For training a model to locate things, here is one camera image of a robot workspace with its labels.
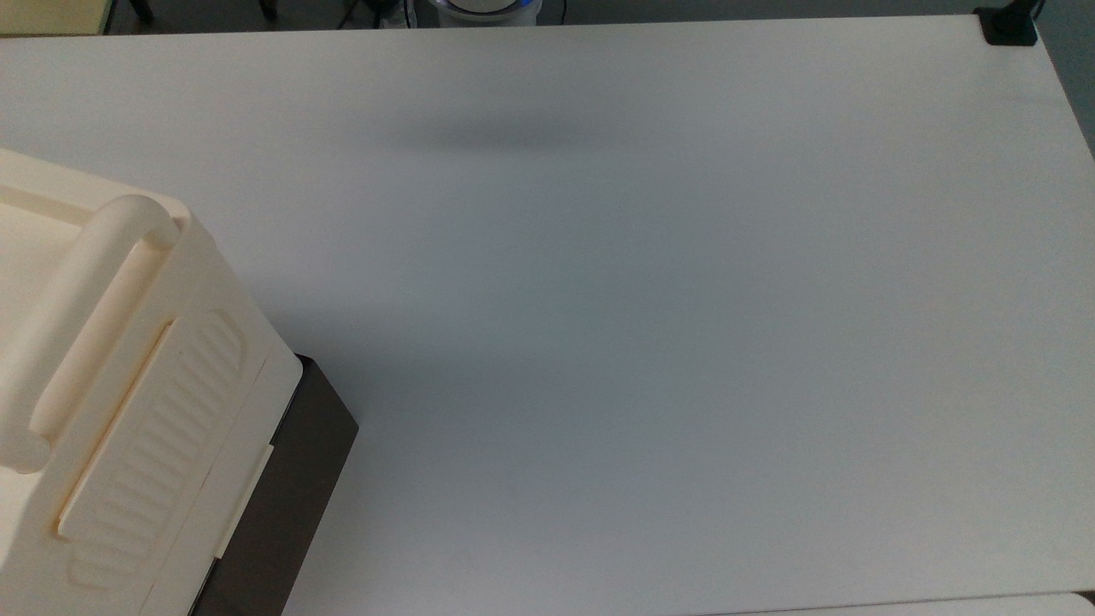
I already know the black table clamp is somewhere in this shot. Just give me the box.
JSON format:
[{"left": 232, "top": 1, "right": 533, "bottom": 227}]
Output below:
[{"left": 974, "top": 3, "right": 1040, "bottom": 47}]

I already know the dark brown cabinet base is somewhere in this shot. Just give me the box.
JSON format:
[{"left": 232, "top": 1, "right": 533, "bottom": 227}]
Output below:
[{"left": 189, "top": 353, "right": 360, "bottom": 616}]

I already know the yellow wooden furniture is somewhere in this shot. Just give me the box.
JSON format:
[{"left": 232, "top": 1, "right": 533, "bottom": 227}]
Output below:
[{"left": 0, "top": 0, "right": 117, "bottom": 37}]

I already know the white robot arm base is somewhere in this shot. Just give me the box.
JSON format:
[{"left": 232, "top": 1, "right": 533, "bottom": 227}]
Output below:
[{"left": 425, "top": 0, "right": 544, "bottom": 28}]

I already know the cream cabinet carry handle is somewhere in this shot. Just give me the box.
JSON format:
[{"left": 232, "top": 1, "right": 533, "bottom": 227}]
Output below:
[{"left": 0, "top": 194, "right": 183, "bottom": 477}]

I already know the cream plastic cabinet body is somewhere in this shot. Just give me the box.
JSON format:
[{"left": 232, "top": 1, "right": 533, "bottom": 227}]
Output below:
[{"left": 0, "top": 147, "right": 305, "bottom": 616}]

